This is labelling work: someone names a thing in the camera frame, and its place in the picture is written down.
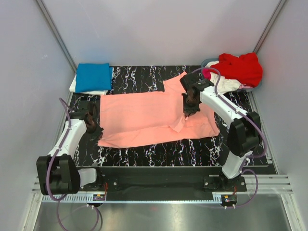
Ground magenta garment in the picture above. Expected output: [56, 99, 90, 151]
[202, 69, 211, 80]

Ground grey blue laundry basket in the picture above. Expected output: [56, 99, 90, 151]
[201, 58, 262, 92]

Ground aluminium rail frame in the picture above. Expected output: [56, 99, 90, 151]
[31, 174, 295, 203]

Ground salmon pink t shirt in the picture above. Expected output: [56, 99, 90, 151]
[98, 72, 219, 148]

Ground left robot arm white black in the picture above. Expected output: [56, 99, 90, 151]
[36, 102, 104, 196]

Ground folded white t shirt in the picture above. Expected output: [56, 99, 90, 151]
[69, 75, 108, 96]

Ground black mounting base plate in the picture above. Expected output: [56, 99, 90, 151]
[49, 166, 279, 202]

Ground red t shirt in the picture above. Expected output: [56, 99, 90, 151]
[210, 52, 263, 88]

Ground folded blue t shirt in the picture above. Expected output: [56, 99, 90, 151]
[75, 63, 113, 93]

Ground white crumpled t shirt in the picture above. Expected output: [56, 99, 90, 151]
[209, 71, 242, 94]

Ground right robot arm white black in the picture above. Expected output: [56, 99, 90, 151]
[180, 73, 263, 191]

